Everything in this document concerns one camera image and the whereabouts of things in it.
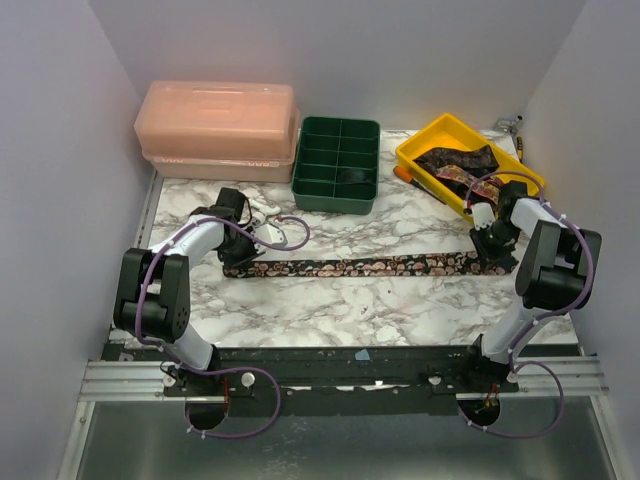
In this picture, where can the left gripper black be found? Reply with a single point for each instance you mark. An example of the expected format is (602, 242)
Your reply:
(233, 262)

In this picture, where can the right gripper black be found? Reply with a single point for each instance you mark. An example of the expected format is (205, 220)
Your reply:
(493, 251)

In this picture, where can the dark floral rose tie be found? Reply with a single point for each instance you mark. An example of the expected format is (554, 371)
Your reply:
(416, 265)

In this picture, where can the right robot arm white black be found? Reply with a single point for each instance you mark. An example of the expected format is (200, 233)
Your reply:
(555, 275)

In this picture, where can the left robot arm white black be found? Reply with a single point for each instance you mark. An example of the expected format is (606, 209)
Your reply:
(153, 297)

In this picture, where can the white ribbed handheld device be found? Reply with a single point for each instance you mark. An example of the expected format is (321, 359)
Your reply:
(265, 209)

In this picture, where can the colourful patterned tie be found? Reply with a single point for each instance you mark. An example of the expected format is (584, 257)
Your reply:
(461, 182)

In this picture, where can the dark paisley tie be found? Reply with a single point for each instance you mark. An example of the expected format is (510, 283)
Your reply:
(478, 162)

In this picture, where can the yellow plastic tray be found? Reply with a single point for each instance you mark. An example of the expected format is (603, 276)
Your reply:
(449, 132)

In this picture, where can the metal clamp in corner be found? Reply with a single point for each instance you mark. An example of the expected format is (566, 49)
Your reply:
(509, 125)

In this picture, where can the pink translucent storage box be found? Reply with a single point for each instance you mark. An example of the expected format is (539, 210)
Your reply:
(225, 131)

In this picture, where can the green divided organizer tray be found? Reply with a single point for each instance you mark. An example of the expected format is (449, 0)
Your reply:
(337, 165)

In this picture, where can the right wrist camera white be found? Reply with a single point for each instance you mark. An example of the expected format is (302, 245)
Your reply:
(483, 215)

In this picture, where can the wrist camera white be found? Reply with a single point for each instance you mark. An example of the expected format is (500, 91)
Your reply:
(272, 235)
(483, 215)

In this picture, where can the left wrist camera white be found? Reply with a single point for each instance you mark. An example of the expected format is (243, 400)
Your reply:
(272, 235)

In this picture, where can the orange handled tool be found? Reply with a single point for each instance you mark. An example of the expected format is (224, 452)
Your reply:
(407, 177)

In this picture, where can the black mounting base plate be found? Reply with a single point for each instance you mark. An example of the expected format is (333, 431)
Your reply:
(341, 381)

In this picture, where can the aluminium rail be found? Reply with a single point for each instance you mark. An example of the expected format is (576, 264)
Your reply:
(129, 381)

